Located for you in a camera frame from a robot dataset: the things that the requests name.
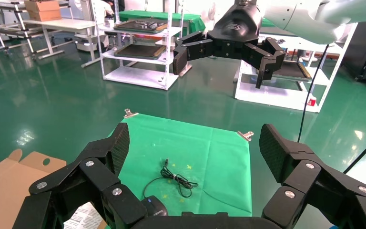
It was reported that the green covered table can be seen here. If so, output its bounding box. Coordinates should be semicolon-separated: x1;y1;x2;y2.
119;10;206;36

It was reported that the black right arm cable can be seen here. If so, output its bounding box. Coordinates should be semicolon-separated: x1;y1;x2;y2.
297;43;330;144

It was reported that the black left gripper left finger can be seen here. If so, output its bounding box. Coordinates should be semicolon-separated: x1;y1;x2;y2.
12;122;146;229

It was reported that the brown cardboard carton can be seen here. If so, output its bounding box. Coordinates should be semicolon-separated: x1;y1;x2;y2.
24;0;62;22

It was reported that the black tray with tools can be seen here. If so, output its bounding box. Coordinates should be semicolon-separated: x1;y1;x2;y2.
113;18;168;35

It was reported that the black flat tray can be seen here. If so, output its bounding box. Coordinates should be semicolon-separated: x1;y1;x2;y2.
271;59;312;82
114;43;167;61

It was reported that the white work table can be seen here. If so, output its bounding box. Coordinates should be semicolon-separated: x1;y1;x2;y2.
22;18;97;69

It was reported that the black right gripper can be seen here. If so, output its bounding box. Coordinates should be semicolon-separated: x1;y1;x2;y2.
173;0;286;89

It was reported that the grey metal frame rack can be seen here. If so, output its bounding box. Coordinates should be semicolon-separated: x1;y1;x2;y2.
0;0;38;55

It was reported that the white printed paper sheet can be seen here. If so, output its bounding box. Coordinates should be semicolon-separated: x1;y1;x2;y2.
63;202;105;229

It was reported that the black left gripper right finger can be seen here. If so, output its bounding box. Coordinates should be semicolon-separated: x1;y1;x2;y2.
258;124;366;229

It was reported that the green table cloth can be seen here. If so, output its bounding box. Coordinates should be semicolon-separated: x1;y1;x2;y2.
107;113;254;219

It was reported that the silver binder clip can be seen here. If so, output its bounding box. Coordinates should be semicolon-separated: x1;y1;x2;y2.
123;108;140;119
237;130;254;142

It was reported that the brown cardboard mailer box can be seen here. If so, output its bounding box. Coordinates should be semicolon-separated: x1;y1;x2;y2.
0;148;108;229

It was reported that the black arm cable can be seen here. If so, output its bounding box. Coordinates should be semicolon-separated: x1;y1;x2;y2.
297;43;330;144
343;121;366;175

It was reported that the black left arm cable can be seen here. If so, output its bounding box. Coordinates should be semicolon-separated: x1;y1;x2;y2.
343;121;366;175

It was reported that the white metal shelf rack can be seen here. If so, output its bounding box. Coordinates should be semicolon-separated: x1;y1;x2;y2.
93;0;193;91
233;22;359;114

